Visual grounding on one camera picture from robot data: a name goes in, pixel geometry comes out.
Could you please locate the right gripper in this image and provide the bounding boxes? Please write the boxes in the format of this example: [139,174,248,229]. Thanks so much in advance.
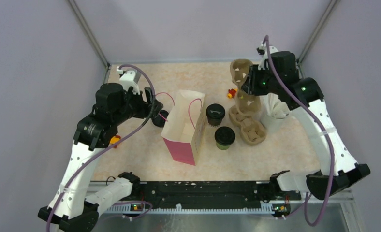
[242,64,281,96]

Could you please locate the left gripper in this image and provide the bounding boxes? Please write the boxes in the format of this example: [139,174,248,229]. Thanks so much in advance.
[113,85,163,125]

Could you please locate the brown pulp cup carrier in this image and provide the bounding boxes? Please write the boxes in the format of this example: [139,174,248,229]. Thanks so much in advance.
[230,59,261,116]
[228,105,267,146]

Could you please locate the black cup lid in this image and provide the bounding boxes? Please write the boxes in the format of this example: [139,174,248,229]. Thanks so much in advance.
[152,110,169,128]
[214,126,235,140]
[206,103,225,120]

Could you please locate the pink paper bag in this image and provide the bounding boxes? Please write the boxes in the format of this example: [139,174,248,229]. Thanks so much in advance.
[161,90,207,166]

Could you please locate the black paper cup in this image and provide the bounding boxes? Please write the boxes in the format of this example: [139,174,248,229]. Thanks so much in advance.
[207,116,224,127]

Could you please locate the green paper cup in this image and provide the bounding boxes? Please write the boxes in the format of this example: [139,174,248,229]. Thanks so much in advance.
[216,139,235,150]

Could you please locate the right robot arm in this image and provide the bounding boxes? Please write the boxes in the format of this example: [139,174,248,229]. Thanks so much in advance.
[242,49,371,200]

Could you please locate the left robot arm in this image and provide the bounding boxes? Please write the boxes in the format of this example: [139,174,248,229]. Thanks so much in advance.
[38,83,162,232]

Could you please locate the red yellow green toy blocks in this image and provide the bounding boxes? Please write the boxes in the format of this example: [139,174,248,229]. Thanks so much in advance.
[227,88,237,99]

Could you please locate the white cup of straws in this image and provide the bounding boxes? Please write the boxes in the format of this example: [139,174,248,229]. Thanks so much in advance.
[260,93,290,134]

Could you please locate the yellow red toy car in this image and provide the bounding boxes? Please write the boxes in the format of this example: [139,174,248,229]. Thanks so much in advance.
[109,135,121,149]

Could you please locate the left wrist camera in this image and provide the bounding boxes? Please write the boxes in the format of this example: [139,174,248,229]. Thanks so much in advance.
[116,67,142,95]

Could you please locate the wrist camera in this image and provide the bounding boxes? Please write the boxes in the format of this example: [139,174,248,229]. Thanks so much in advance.
[116,67,142,95]
[256,45,278,60]

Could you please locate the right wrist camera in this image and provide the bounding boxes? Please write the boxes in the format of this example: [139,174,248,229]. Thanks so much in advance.
[256,45,278,60]

